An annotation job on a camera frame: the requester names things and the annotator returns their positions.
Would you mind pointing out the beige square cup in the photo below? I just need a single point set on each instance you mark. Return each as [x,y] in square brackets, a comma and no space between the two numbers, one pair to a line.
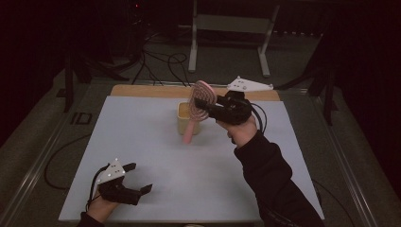
[182,122]

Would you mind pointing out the person's left hand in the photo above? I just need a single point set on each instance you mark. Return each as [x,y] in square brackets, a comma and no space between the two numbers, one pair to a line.
[102,208]

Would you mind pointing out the black stand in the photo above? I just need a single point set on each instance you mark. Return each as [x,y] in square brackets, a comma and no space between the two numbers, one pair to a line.
[327,94]
[68,85]

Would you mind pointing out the aluminium floor rail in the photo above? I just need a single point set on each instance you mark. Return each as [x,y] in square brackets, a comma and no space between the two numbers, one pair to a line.
[34,167]
[343,157]

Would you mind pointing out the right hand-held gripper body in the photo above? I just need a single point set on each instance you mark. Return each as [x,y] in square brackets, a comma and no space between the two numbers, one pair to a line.
[235,110]

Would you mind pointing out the grey metal stand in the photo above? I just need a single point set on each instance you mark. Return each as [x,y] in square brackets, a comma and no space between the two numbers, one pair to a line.
[231,23]

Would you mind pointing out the white table mat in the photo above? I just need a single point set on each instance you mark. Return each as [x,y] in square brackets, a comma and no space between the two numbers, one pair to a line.
[176,176]

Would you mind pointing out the person's right hand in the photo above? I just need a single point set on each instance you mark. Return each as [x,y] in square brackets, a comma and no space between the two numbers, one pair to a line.
[241,132]

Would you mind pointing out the pink hairbrush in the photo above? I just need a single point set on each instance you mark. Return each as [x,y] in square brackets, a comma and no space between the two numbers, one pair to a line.
[202,90]

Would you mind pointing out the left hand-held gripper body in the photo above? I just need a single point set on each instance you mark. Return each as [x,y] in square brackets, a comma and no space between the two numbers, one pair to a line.
[118,190]

